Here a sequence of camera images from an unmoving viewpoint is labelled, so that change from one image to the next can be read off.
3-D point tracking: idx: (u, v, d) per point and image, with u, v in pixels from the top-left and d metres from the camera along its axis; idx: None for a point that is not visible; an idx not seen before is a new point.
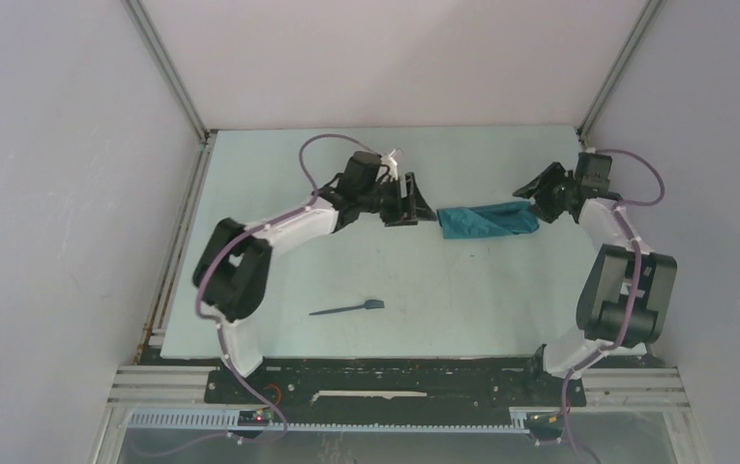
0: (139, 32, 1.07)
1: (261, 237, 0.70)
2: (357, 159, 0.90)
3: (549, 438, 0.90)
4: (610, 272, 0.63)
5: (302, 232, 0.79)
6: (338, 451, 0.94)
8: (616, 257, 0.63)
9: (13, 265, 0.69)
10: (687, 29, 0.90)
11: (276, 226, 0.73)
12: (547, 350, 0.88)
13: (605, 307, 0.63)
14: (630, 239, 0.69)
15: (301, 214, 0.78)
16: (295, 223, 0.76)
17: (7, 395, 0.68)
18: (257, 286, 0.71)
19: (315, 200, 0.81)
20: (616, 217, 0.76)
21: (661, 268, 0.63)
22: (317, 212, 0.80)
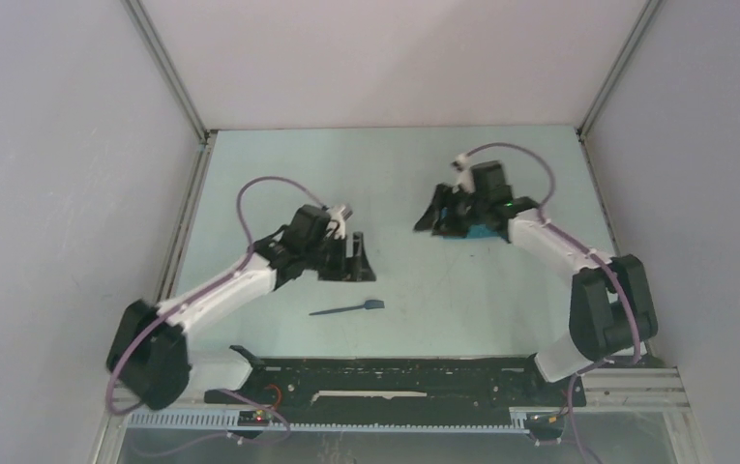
0: (139, 31, 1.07)
1: (175, 321, 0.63)
2: (305, 213, 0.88)
3: (549, 439, 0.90)
4: (597, 300, 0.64)
5: (234, 301, 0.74)
6: (338, 451, 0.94)
8: (596, 283, 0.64)
9: (13, 265, 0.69)
10: (687, 28, 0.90)
11: (194, 303, 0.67)
12: (541, 362, 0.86)
13: (607, 332, 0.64)
14: (586, 252, 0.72)
15: (229, 280, 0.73)
16: (222, 295, 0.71)
17: (7, 395, 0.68)
18: (180, 367, 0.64)
19: (247, 265, 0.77)
20: (549, 229, 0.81)
21: (634, 272, 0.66)
22: (248, 275, 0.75)
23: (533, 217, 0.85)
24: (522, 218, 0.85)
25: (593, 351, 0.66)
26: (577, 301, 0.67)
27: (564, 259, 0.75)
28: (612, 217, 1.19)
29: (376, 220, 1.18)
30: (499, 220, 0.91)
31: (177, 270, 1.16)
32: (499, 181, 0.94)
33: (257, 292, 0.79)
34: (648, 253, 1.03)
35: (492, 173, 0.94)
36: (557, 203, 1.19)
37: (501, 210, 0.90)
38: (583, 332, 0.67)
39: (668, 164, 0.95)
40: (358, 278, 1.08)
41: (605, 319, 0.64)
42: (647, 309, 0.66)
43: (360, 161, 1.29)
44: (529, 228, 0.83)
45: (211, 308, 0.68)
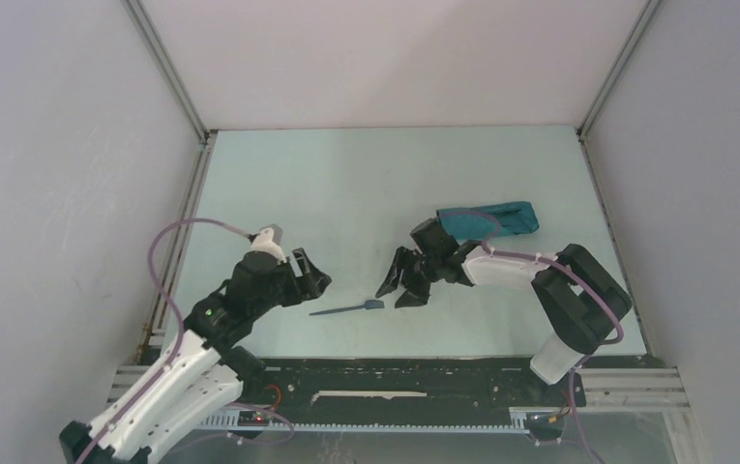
0: (139, 31, 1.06)
1: (105, 443, 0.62)
2: (245, 264, 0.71)
3: (549, 439, 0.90)
4: (560, 296, 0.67)
5: (174, 393, 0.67)
6: (338, 451, 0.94)
8: (551, 281, 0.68)
9: (13, 264, 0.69)
10: (687, 28, 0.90)
11: (123, 418, 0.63)
12: (537, 365, 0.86)
13: (586, 321, 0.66)
14: (534, 259, 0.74)
15: (161, 376, 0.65)
16: (153, 397, 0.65)
17: (7, 396, 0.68)
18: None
19: (178, 355, 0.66)
20: (496, 255, 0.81)
21: (579, 257, 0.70)
22: (180, 366, 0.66)
23: (480, 251, 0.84)
24: (470, 258, 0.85)
25: (586, 342, 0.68)
26: (547, 304, 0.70)
27: (519, 275, 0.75)
28: (612, 217, 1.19)
29: (376, 220, 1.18)
30: (456, 271, 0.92)
31: (177, 271, 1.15)
32: (438, 235, 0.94)
33: (207, 364, 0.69)
34: (648, 253, 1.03)
35: (429, 231, 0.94)
36: (557, 203, 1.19)
37: (454, 261, 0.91)
38: (566, 328, 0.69)
39: (668, 164, 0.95)
40: (318, 293, 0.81)
41: (577, 310, 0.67)
42: (609, 287, 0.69)
43: (360, 161, 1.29)
44: (479, 261, 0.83)
45: (142, 419, 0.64)
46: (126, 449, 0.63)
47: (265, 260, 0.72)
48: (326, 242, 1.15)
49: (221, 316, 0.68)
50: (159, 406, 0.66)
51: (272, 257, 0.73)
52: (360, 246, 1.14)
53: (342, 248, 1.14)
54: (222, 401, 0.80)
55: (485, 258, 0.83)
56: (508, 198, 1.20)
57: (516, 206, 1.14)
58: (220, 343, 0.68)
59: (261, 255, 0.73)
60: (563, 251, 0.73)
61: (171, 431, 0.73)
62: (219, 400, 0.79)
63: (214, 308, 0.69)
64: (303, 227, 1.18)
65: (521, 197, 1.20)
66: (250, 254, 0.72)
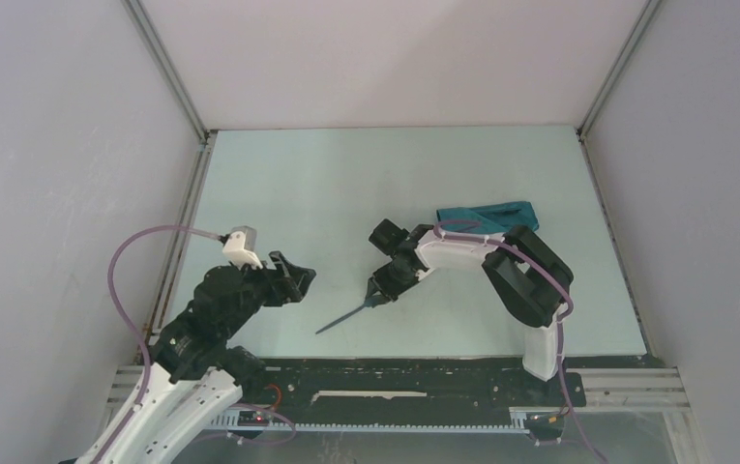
0: (139, 31, 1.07)
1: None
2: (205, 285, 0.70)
3: (549, 438, 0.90)
4: (510, 276, 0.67)
5: (152, 426, 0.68)
6: (338, 451, 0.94)
8: (498, 262, 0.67)
9: (13, 264, 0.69)
10: (687, 29, 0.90)
11: (103, 458, 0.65)
12: (528, 362, 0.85)
13: (533, 298, 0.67)
14: (483, 243, 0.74)
15: (132, 415, 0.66)
16: (129, 435, 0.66)
17: (11, 394, 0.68)
18: None
19: (146, 391, 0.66)
20: (447, 240, 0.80)
21: (522, 236, 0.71)
22: (150, 403, 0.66)
23: (429, 236, 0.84)
24: (422, 245, 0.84)
25: (536, 319, 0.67)
26: (497, 282, 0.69)
27: (470, 256, 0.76)
28: (612, 217, 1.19)
29: (376, 219, 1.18)
30: (409, 255, 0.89)
31: (177, 271, 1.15)
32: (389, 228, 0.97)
33: (180, 394, 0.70)
34: (649, 253, 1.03)
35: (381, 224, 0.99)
36: (557, 203, 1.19)
37: (405, 245, 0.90)
38: (515, 304, 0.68)
39: (668, 165, 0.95)
40: (300, 296, 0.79)
41: (525, 287, 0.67)
42: (553, 264, 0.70)
43: (360, 161, 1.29)
44: (430, 245, 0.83)
45: (124, 455, 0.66)
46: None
47: (228, 276, 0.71)
48: (326, 242, 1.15)
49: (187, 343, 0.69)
50: (137, 443, 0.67)
51: (234, 269, 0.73)
52: (360, 246, 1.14)
53: (342, 248, 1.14)
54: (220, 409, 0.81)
55: (436, 243, 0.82)
56: (508, 198, 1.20)
57: (516, 206, 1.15)
58: (191, 372, 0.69)
59: (229, 269, 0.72)
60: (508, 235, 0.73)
61: (169, 448, 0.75)
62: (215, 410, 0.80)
63: (180, 333, 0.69)
64: (303, 228, 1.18)
65: (520, 197, 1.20)
66: (211, 271, 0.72)
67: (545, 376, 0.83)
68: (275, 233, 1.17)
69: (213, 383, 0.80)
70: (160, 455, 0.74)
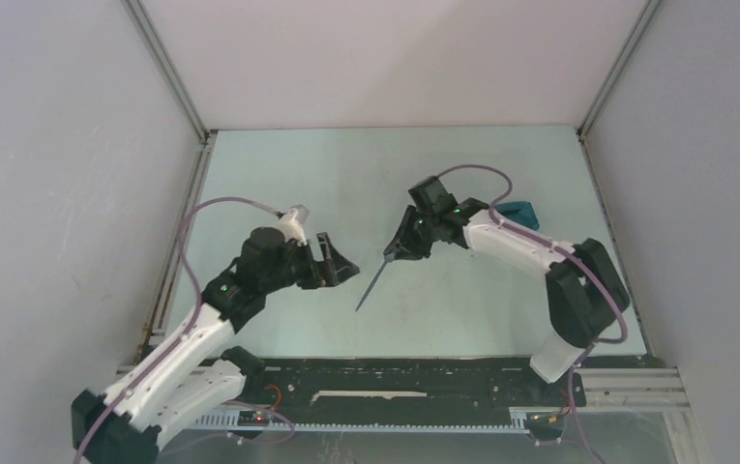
0: (139, 31, 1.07)
1: (123, 409, 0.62)
2: (254, 240, 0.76)
3: (549, 438, 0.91)
4: (575, 291, 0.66)
5: (189, 366, 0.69)
6: (338, 451, 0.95)
8: (566, 276, 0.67)
9: (13, 265, 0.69)
10: (687, 28, 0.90)
11: (139, 385, 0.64)
12: (537, 362, 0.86)
13: (589, 317, 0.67)
14: (549, 246, 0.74)
15: (178, 346, 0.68)
16: (170, 364, 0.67)
17: (10, 395, 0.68)
18: (140, 444, 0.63)
19: (194, 326, 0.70)
20: (503, 230, 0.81)
21: (598, 253, 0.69)
22: (197, 335, 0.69)
23: (487, 220, 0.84)
24: (474, 223, 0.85)
25: (582, 336, 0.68)
26: (555, 294, 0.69)
27: (526, 255, 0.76)
28: (613, 217, 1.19)
29: (376, 220, 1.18)
30: (452, 228, 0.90)
31: (177, 271, 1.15)
32: (437, 191, 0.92)
33: (222, 340, 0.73)
34: (649, 253, 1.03)
35: (427, 185, 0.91)
36: (557, 204, 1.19)
37: (451, 217, 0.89)
38: (564, 318, 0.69)
39: (668, 165, 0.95)
40: (334, 280, 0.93)
41: (586, 305, 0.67)
42: (617, 287, 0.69)
43: (360, 161, 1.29)
44: (485, 230, 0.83)
45: (160, 387, 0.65)
46: (142, 417, 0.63)
47: (273, 236, 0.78)
48: None
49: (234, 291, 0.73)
50: (173, 377, 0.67)
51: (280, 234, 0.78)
52: (361, 246, 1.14)
53: (342, 248, 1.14)
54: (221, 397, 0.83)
55: (489, 229, 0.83)
56: (508, 198, 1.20)
57: (515, 206, 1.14)
58: (234, 318, 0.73)
59: (268, 231, 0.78)
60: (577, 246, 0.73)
61: (180, 413, 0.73)
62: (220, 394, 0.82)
63: (227, 284, 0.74)
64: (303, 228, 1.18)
65: (520, 197, 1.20)
66: (256, 229, 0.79)
67: (547, 379, 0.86)
68: None
69: (221, 368, 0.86)
70: (170, 420, 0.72)
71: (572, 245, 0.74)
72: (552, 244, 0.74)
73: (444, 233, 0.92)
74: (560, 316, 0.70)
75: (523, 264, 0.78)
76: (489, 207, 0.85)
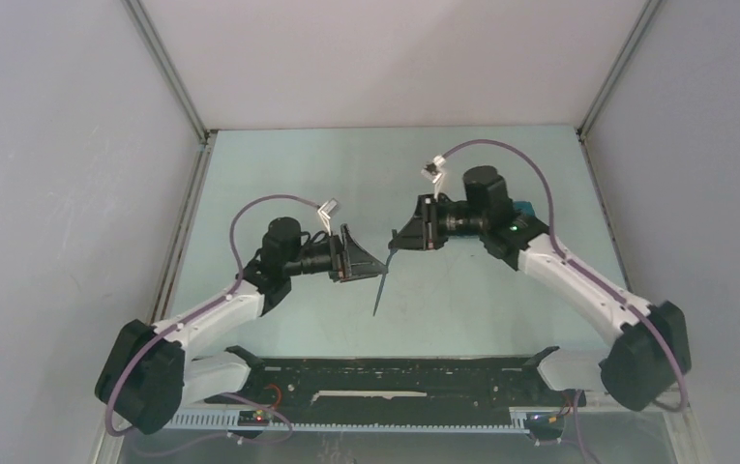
0: (139, 31, 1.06)
1: (172, 337, 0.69)
2: (271, 233, 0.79)
3: (549, 438, 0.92)
4: (644, 359, 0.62)
5: (225, 323, 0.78)
6: (338, 451, 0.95)
8: (636, 342, 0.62)
9: (13, 265, 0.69)
10: (687, 28, 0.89)
11: (190, 323, 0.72)
12: (548, 368, 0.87)
13: (650, 384, 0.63)
14: (622, 304, 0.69)
15: (222, 303, 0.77)
16: (216, 314, 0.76)
17: (11, 396, 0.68)
18: (173, 387, 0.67)
19: (237, 288, 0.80)
20: (568, 267, 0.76)
21: (674, 319, 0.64)
22: (240, 298, 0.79)
23: (547, 249, 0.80)
24: (535, 250, 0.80)
25: (635, 400, 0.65)
26: (617, 354, 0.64)
27: (593, 304, 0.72)
28: (612, 217, 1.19)
29: (376, 220, 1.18)
30: (509, 246, 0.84)
31: (177, 271, 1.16)
32: (502, 195, 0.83)
33: (251, 310, 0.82)
34: (649, 254, 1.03)
35: (496, 187, 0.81)
36: (557, 204, 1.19)
37: (513, 239, 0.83)
38: (621, 379, 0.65)
39: (668, 165, 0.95)
40: (352, 273, 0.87)
41: (651, 373, 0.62)
42: (686, 355, 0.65)
43: (360, 161, 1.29)
44: (545, 261, 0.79)
45: (204, 331, 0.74)
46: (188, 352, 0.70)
47: (288, 226, 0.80)
48: None
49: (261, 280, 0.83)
50: (214, 327, 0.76)
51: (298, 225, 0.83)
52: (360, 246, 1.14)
53: None
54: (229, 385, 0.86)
55: (554, 263, 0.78)
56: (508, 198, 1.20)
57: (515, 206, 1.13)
58: (265, 303, 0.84)
59: (283, 222, 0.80)
60: (653, 307, 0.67)
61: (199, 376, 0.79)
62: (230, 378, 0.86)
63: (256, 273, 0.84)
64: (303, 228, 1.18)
65: (520, 197, 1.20)
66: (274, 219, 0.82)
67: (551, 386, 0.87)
68: None
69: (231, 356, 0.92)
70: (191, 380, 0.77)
71: (645, 304, 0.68)
72: (628, 301, 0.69)
73: (491, 246, 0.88)
74: (617, 376, 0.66)
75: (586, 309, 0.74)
76: (551, 234, 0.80)
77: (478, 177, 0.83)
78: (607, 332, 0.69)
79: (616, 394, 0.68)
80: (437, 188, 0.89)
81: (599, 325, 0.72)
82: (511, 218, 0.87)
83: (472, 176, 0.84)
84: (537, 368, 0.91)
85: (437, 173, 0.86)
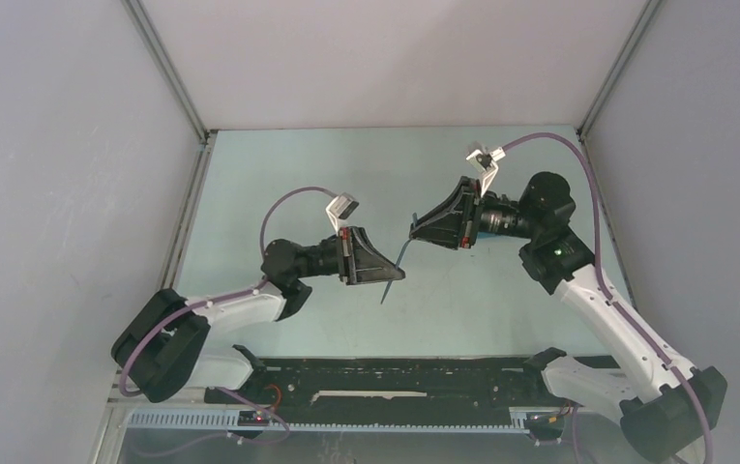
0: (139, 31, 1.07)
1: (200, 313, 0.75)
2: (267, 261, 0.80)
3: (549, 438, 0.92)
4: (679, 424, 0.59)
5: (247, 316, 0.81)
6: (338, 451, 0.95)
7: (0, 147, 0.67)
8: (674, 406, 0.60)
9: (13, 265, 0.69)
10: (686, 28, 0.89)
11: (219, 304, 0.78)
12: (558, 373, 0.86)
13: (674, 446, 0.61)
14: (667, 364, 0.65)
15: (248, 296, 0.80)
16: (240, 304, 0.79)
17: (10, 396, 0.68)
18: (187, 364, 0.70)
19: (265, 286, 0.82)
20: (614, 311, 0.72)
21: (715, 386, 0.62)
22: (265, 296, 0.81)
23: (593, 284, 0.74)
24: (580, 284, 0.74)
25: (653, 456, 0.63)
26: (648, 412, 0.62)
27: (632, 354, 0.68)
28: (612, 216, 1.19)
29: (375, 220, 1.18)
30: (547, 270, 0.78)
31: (177, 271, 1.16)
32: (567, 217, 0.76)
33: (275, 310, 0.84)
34: (649, 254, 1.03)
35: (564, 210, 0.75)
36: None
37: (554, 261, 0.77)
38: (644, 434, 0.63)
39: (668, 165, 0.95)
40: (355, 279, 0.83)
41: (679, 435, 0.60)
42: (717, 420, 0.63)
43: (359, 161, 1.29)
44: (587, 298, 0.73)
45: (227, 315, 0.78)
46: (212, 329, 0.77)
47: (281, 252, 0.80)
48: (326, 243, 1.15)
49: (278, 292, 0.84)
50: (236, 316, 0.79)
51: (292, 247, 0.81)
52: None
53: None
54: (230, 381, 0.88)
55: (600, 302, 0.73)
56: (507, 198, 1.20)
57: None
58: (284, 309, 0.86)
59: (276, 249, 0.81)
60: (695, 370, 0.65)
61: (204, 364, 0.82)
62: (235, 376, 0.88)
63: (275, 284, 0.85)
64: (303, 228, 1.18)
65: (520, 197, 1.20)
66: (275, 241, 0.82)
67: (554, 388, 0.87)
68: (275, 233, 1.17)
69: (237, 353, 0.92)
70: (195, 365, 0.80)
71: (689, 365, 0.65)
72: (671, 361, 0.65)
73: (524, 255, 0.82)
74: (641, 430, 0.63)
75: (620, 355, 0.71)
76: (599, 268, 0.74)
77: (547, 193, 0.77)
78: (641, 387, 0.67)
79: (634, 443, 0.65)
80: (485, 188, 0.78)
81: (634, 378, 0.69)
82: (560, 239, 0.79)
83: (542, 192, 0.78)
84: (541, 371, 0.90)
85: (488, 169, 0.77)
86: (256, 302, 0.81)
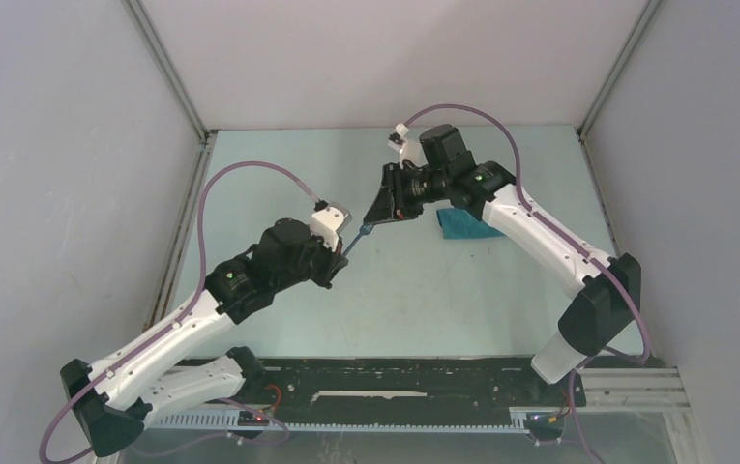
0: (138, 30, 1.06)
1: (103, 389, 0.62)
2: (276, 232, 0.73)
3: (549, 438, 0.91)
4: (603, 309, 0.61)
5: (181, 353, 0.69)
6: (338, 452, 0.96)
7: None
8: (599, 294, 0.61)
9: (11, 265, 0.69)
10: (685, 27, 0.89)
11: (123, 367, 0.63)
12: (542, 359, 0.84)
13: (604, 332, 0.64)
14: (587, 258, 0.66)
15: (168, 333, 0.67)
16: (157, 352, 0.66)
17: (10, 396, 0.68)
18: (120, 422, 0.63)
19: (188, 313, 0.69)
20: (529, 217, 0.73)
21: (632, 271, 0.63)
22: (190, 325, 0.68)
23: (514, 200, 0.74)
24: (501, 202, 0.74)
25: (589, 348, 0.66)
26: (577, 305, 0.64)
27: (555, 255, 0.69)
28: (612, 217, 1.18)
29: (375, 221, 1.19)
30: (469, 192, 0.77)
31: (177, 270, 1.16)
32: (460, 147, 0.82)
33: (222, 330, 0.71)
34: (649, 254, 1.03)
35: (451, 137, 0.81)
36: (556, 204, 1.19)
37: (472, 183, 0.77)
38: (577, 330, 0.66)
39: (669, 164, 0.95)
40: (326, 282, 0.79)
41: (604, 323, 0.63)
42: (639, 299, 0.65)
43: (359, 161, 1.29)
44: (510, 214, 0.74)
45: (143, 370, 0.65)
46: (122, 398, 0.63)
47: (296, 229, 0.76)
48: None
49: (243, 279, 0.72)
50: (161, 362, 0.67)
51: (304, 229, 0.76)
52: (360, 246, 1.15)
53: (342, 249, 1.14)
54: (221, 391, 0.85)
55: (519, 214, 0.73)
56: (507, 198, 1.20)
57: None
58: (235, 311, 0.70)
59: (293, 225, 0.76)
60: (614, 260, 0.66)
61: (173, 396, 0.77)
62: (221, 390, 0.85)
63: (239, 269, 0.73)
64: None
65: None
66: (286, 219, 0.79)
67: (546, 375, 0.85)
68: None
69: (222, 363, 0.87)
70: (162, 400, 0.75)
71: (607, 256, 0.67)
72: (591, 253, 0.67)
73: (457, 199, 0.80)
74: (575, 328, 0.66)
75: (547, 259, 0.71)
76: (518, 184, 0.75)
77: (433, 132, 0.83)
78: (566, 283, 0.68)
79: (571, 340, 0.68)
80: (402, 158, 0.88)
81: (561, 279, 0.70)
82: (474, 169, 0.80)
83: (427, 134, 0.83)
84: (532, 362, 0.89)
85: (401, 142, 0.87)
86: (180, 337, 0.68)
